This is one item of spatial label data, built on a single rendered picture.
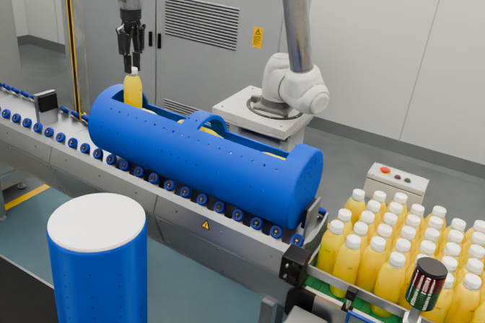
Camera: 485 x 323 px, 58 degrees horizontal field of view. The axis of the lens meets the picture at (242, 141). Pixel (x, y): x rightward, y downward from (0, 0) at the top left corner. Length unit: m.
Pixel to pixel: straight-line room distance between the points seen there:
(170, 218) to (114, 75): 2.57
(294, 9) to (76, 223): 1.09
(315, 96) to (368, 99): 2.48
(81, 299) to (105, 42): 2.96
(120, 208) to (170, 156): 0.26
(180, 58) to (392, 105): 2.01
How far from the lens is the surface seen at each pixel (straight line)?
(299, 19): 1.78
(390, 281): 1.30
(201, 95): 3.53
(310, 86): 1.89
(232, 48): 3.27
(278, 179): 1.35
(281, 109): 2.12
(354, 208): 1.51
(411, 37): 4.14
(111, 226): 1.35
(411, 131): 4.35
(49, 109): 2.21
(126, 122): 1.66
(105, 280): 1.35
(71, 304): 1.45
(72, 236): 1.34
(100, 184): 1.89
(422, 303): 1.05
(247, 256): 1.55
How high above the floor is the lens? 1.87
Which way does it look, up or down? 27 degrees down
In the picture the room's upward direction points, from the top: 6 degrees clockwise
